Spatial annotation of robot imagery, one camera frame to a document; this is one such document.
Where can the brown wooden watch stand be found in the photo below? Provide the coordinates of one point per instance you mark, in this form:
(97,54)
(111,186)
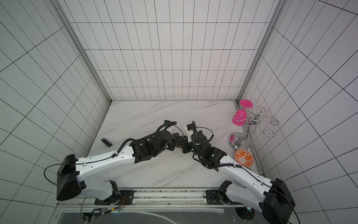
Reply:
(178,141)

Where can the silver wire glass rack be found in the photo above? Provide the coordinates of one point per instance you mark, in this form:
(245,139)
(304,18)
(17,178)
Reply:
(240,140)

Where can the pink plastic wine glass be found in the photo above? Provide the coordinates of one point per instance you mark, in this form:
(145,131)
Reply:
(240,116)

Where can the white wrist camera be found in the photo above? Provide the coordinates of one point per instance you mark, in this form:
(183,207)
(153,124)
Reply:
(189,132)
(167,127)

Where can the orange patterned plate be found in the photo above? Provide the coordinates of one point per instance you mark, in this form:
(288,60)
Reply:
(244,158)

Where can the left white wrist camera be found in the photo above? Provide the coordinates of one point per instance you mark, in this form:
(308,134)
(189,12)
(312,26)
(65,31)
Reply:
(167,127)

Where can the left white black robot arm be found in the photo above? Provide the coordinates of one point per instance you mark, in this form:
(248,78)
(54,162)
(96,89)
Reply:
(90,176)

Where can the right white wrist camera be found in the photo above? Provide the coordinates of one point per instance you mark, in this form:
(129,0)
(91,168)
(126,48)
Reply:
(189,132)

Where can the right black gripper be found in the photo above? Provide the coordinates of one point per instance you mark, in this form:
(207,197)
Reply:
(189,147)

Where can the black rectangular smart watch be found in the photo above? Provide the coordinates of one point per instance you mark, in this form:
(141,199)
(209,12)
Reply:
(106,142)

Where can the aluminium mounting rail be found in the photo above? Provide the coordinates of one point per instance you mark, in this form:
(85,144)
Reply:
(167,197)

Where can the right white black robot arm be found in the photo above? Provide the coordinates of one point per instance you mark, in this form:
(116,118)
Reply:
(271,198)

